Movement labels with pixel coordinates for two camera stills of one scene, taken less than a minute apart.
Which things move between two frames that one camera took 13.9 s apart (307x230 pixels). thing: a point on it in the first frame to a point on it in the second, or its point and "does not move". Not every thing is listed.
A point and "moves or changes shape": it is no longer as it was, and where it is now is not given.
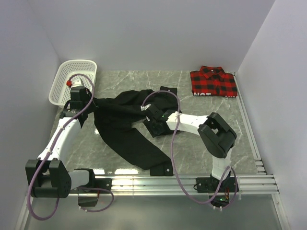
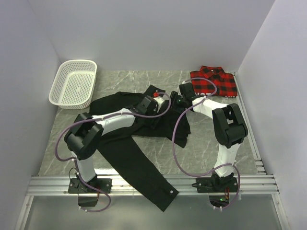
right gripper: (148, 123) to (174, 96)
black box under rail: (87, 201) does not move
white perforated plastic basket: (60, 94) does not move
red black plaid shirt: (214, 80) does not move
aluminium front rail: (245, 185) does not move
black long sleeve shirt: (115, 114) moves or changes shape
